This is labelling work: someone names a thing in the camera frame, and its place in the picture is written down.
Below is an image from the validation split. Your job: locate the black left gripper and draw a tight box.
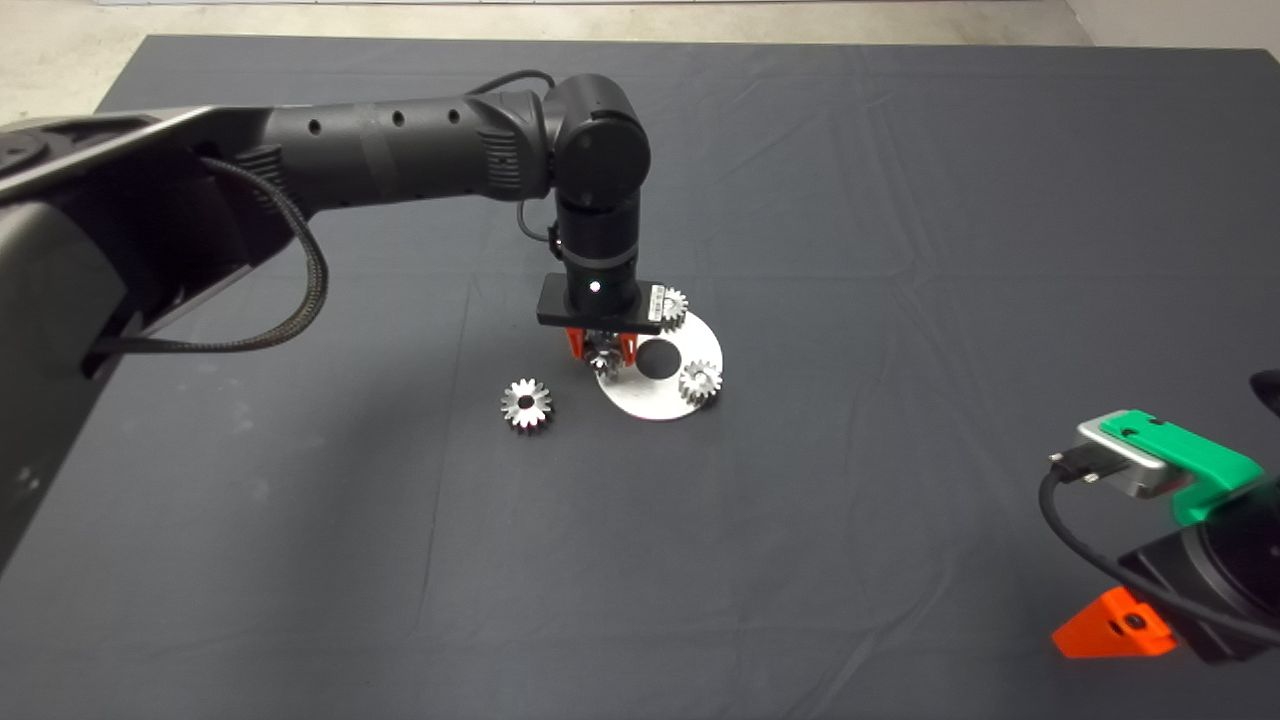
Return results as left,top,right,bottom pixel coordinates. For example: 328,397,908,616
537,275,668,365

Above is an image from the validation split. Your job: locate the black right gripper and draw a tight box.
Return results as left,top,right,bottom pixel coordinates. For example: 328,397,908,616
1050,520,1280,663

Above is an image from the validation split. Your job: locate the large steel gear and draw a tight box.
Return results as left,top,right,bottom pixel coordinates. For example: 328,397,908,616
500,378,555,435

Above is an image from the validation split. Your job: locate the round metal plate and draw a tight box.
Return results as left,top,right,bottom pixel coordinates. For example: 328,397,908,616
596,312,723,421

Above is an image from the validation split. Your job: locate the dark grey table cloth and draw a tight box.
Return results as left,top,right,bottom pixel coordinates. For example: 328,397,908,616
0,35,1280,720

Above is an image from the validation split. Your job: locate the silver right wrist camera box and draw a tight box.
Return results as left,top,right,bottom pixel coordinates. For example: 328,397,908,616
1076,418,1196,498

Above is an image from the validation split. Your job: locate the green right camera mount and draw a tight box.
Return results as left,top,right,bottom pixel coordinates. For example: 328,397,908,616
1100,410,1266,526

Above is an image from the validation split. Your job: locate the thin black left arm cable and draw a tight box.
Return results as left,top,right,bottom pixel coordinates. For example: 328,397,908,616
468,68,561,263

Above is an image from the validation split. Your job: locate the black braided hose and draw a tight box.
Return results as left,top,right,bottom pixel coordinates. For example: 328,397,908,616
88,157,330,353

